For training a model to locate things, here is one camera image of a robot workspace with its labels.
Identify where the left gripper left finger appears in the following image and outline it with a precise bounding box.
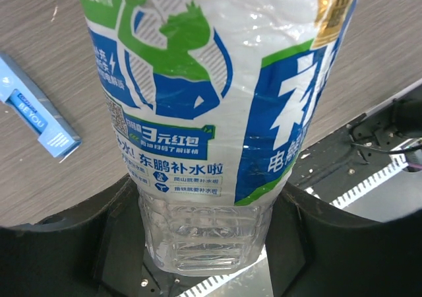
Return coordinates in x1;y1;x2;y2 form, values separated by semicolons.
1;176;145;296

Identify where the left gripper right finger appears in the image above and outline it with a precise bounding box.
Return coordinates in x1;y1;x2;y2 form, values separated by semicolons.
263;181;422;297

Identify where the white cable duct strip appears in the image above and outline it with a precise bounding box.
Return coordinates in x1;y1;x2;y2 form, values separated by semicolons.
177;138;422;297

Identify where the blue toothbrush box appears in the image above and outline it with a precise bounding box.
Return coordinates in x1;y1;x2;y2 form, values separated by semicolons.
1;52;82;160

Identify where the small blue-label water bottle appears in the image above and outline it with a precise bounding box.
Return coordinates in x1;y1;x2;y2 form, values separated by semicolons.
79;0;358;276

